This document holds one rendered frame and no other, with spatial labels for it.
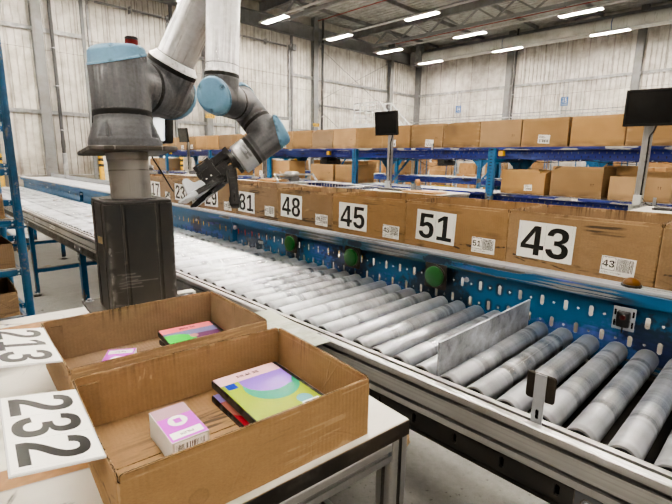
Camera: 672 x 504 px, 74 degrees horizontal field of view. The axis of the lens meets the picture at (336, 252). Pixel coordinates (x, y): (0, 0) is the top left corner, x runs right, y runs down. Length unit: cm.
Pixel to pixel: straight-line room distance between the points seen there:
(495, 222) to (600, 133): 468
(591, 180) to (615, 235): 447
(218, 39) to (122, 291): 71
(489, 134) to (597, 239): 530
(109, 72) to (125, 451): 94
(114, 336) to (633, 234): 130
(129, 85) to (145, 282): 53
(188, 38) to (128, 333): 85
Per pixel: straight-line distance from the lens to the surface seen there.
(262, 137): 133
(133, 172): 136
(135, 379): 87
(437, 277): 154
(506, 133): 652
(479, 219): 152
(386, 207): 174
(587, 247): 141
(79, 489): 77
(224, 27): 129
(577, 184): 589
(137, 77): 138
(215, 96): 125
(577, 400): 105
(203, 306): 123
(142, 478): 61
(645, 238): 137
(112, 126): 134
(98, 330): 116
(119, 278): 135
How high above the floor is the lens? 119
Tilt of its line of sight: 12 degrees down
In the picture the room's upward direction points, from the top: 1 degrees clockwise
